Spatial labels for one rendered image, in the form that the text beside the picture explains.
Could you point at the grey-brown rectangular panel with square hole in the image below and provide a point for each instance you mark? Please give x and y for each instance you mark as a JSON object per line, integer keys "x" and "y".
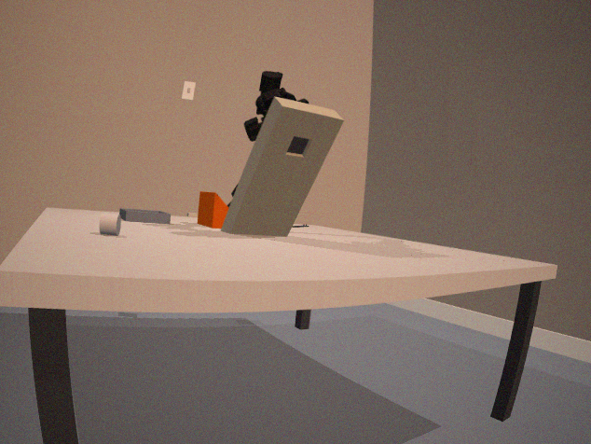
{"x": 286, "y": 157}

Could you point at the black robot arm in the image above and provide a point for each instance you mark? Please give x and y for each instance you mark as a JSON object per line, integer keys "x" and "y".
{"x": 270, "y": 87}

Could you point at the beige cylinder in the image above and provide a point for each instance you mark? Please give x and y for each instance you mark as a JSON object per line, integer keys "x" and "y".
{"x": 110, "y": 224}

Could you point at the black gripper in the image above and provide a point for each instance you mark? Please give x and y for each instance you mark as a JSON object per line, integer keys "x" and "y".
{"x": 252, "y": 126}

